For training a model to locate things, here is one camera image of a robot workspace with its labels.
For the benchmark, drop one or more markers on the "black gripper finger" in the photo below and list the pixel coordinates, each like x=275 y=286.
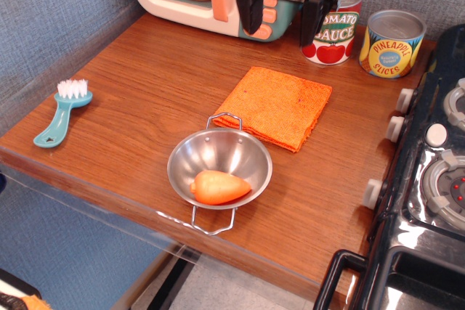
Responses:
x=250 y=12
x=313 y=15

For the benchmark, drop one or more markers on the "orange towel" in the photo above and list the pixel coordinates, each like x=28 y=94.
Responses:
x=274 y=107

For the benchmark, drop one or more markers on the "tomato sauce can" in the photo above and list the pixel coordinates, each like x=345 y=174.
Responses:
x=333 y=44

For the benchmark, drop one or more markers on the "teal toy microwave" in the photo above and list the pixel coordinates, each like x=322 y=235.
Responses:
x=222 y=16

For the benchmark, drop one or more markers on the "pineapple slices can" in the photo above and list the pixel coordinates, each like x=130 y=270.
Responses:
x=391 y=43

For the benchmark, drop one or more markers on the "white stove knob rear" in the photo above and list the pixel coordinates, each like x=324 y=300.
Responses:
x=404 y=100

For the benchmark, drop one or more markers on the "white stove knob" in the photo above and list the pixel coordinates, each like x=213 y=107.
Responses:
x=404 y=100
x=371 y=193
x=394 y=128

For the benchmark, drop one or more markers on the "white stove knob middle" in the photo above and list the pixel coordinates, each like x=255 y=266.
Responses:
x=394 y=128

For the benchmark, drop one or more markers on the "white stove knob front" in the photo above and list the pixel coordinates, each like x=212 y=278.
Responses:
x=371 y=193

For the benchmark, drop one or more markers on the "orange toy carrot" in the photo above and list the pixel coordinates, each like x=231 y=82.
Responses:
x=216 y=187

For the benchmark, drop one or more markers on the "teal dish brush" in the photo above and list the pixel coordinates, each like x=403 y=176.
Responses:
x=70 y=94

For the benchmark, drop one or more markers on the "black toy stove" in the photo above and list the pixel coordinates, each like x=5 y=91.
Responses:
x=415 y=258

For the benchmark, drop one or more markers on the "orange fuzzy object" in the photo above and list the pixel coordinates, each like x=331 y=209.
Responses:
x=33 y=302

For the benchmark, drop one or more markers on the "steel bowl with handles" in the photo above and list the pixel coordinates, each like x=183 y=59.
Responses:
x=225 y=147

